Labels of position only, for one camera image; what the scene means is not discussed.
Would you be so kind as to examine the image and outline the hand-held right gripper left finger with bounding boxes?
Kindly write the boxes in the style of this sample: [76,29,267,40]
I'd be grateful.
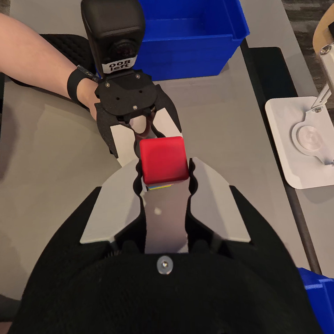
[79,157,146,247]

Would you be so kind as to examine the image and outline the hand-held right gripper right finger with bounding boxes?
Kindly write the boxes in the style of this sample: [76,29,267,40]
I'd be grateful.
[185,157,251,247]

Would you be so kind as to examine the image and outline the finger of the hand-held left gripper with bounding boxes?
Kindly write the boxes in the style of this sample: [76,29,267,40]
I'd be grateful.
[112,125,141,167]
[152,107,181,139]

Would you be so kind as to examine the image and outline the red magnetic cube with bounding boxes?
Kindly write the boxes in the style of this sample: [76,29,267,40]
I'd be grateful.
[140,137,190,185]

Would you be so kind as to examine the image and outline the blue plastic bin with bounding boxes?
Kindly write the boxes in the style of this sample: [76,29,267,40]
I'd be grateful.
[135,0,250,81]
[298,267,334,334]

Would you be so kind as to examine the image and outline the person's left forearm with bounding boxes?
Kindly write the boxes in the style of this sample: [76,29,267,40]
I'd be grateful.
[0,13,79,97]

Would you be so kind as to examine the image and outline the person's left hand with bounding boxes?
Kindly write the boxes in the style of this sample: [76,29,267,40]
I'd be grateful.
[85,86,101,119]

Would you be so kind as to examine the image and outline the black textured mat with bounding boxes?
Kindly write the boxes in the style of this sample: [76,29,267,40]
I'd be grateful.
[11,34,97,89]

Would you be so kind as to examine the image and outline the white sign stand base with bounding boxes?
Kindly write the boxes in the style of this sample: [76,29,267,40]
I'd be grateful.
[265,84,334,189]

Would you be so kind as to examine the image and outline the black wrist strap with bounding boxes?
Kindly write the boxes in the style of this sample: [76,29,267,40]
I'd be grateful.
[67,65,100,108]

